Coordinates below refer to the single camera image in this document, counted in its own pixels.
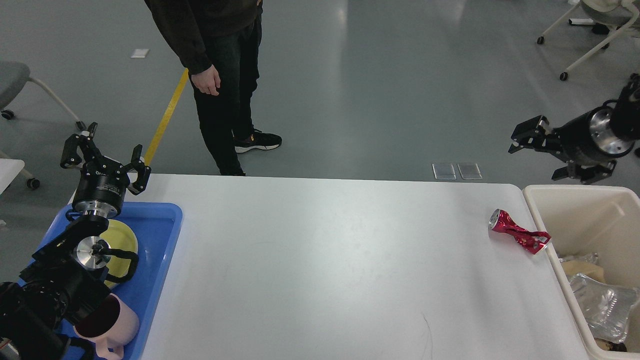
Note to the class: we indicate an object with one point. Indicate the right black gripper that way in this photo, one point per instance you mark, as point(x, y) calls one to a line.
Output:
point(587, 144)

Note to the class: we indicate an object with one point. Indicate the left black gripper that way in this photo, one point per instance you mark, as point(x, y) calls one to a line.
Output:
point(101, 189)

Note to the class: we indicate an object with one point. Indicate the yellow plate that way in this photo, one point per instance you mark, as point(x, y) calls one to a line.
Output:
point(119, 236)

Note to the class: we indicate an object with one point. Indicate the crushed red can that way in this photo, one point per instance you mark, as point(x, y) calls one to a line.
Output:
point(532, 241)

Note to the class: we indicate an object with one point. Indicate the aluminium foil tray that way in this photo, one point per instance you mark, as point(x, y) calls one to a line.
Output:
point(606, 308)

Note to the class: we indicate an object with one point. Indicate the pink mug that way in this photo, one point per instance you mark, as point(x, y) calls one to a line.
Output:
point(110, 327)

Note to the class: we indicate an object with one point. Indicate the brown paper bag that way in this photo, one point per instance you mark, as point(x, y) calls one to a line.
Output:
point(574, 267)

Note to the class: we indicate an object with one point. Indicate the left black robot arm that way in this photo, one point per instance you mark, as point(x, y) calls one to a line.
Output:
point(66, 279)

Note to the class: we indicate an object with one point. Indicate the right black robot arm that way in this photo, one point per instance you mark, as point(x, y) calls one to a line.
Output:
point(626, 113)

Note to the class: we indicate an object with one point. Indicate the beige waste bin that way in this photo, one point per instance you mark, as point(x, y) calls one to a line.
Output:
point(592, 219)

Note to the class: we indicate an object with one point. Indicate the floor socket plate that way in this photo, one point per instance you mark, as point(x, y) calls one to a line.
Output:
point(444, 171)
point(469, 170)

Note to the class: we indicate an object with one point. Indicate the blue plastic tray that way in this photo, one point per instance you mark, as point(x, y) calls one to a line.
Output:
point(156, 226)

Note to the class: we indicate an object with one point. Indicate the crumpled foil in bin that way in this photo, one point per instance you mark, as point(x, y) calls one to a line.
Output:
point(590, 258)

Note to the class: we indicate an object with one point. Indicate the white office chair left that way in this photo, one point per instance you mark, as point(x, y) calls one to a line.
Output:
point(13, 78)

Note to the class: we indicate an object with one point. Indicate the white office chair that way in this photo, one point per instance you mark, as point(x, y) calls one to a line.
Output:
point(13, 78)
point(618, 17)

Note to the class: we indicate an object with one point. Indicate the white office chair right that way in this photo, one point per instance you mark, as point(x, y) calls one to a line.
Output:
point(618, 17)

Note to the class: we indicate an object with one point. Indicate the person in black clothes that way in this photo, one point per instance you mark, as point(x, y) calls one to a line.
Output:
point(218, 41)

